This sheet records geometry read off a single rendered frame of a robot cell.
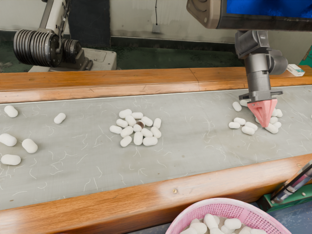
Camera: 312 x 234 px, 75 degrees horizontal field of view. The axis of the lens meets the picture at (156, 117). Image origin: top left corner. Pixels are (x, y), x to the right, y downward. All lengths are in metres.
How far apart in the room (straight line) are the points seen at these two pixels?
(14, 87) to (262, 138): 0.69
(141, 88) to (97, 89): 0.13
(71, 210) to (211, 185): 0.26
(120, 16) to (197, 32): 0.95
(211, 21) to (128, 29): 2.33
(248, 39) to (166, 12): 2.00
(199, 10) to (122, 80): 0.40
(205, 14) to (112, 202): 0.33
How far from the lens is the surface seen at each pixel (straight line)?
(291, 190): 0.52
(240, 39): 0.68
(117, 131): 0.50
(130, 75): 0.68
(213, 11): 0.28
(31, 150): 0.50
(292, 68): 1.00
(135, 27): 2.59
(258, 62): 0.64
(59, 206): 0.41
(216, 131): 0.58
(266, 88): 0.63
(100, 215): 0.39
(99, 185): 0.44
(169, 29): 2.66
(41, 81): 0.67
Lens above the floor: 1.13
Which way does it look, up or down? 43 degrees down
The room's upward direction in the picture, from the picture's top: 10 degrees clockwise
